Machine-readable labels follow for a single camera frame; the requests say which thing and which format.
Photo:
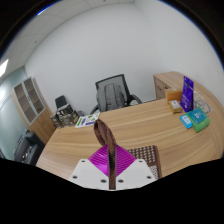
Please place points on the small blue box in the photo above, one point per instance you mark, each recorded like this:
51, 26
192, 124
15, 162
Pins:
186, 121

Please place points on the green folded cloth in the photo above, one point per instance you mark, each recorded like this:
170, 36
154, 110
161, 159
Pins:
202, 125

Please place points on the small yellow box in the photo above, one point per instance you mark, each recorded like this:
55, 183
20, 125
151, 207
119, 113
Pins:
175, 106

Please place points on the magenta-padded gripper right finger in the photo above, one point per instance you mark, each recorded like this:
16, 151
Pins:
128, 168

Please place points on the small black chair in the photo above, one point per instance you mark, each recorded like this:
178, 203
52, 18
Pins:
60, 101

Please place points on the teal flat box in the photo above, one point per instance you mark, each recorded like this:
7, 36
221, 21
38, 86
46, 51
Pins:
197, 115

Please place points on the ceiling light panel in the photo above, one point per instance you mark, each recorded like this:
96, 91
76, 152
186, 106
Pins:
4, 67

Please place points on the tall wooden glass-door cabinet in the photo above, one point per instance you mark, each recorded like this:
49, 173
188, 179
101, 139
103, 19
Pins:
41, 125

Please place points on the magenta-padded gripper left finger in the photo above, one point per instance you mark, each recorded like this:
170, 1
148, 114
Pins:
95, 166

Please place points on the dark printed cardboard box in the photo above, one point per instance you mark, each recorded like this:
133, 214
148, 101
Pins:
68, 116

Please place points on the black leather armchair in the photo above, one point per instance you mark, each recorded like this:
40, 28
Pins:
28, 148

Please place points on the low wooden sideboard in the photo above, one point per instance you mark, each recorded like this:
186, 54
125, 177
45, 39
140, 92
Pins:
166, 81

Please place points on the orange box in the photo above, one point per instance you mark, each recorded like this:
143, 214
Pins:
173, 95

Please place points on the white green leaflet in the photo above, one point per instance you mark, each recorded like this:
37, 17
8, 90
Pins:
87, 120

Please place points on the grey backpack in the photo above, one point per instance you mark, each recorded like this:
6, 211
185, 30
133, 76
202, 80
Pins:
110, 97

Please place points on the black mesh office chair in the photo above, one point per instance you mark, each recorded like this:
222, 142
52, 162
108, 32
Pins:
122, 81

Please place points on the purple standing card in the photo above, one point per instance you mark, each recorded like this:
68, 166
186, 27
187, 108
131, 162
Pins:
187, 95

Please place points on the brown patterned towel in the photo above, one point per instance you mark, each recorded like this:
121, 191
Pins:
104, 131

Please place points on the small dark cardboard box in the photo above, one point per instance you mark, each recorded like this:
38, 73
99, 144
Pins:
55, 120

